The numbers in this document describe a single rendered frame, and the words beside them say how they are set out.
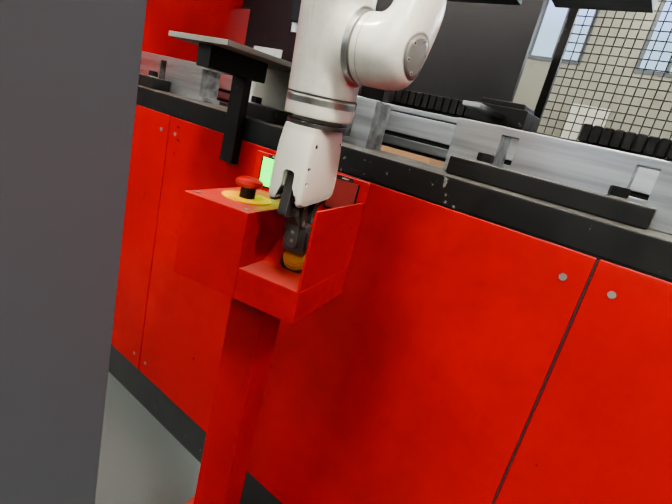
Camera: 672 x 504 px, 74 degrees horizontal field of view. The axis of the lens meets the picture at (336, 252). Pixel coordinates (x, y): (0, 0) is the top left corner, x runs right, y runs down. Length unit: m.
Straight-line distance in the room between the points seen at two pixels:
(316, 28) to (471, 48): 0.96
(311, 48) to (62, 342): 0.38
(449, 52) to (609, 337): 1.03
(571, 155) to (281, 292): 0.49
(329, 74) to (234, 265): 0.27
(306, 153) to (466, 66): 0.98
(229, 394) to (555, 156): 0.63
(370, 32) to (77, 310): 0.37
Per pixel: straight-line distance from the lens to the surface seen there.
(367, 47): 0.50
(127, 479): 1.29
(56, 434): 0.40
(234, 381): 0.73
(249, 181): 0.64
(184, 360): 1.25
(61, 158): 0.31
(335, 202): 0.68
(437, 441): 0.82
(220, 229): 0.60
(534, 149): 0.80
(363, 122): 0.94
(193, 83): 1.35
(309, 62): 0.54
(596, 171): 0.78
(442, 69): 1.48
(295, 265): 0.62
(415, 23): 0.51
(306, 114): 0.54
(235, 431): 0.77
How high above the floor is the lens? 0.92
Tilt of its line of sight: 16 degrees down
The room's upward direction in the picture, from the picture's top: 14 degrees clockwise
